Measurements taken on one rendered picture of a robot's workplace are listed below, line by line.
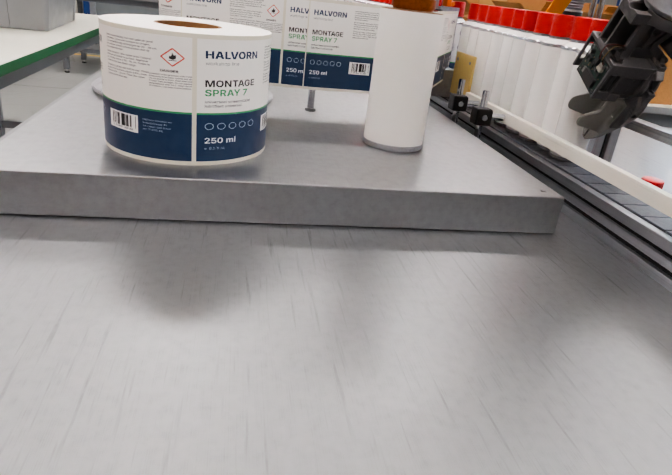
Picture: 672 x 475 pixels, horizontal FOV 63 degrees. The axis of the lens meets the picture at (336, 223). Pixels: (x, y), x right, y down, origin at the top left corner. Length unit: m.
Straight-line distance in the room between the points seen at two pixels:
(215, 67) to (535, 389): 0.45
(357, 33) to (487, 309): 0.59
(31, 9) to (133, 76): 1.89
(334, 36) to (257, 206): 0.44
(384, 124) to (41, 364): 0.54
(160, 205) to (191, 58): 0.16
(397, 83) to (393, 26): 0.07
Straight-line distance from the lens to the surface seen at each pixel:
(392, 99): 0.78
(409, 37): 0.77
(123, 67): 0.66
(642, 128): 0.86
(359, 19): 0.99
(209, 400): 0.39
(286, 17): 0.97
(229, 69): 0.64
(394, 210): 0.65
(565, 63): 0.94
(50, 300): 0.50
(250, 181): 0.62
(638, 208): 0.76
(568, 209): 0.83
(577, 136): 0.91
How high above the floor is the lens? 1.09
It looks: 23 degrees down
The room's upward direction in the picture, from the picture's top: 7 degrees clockwise
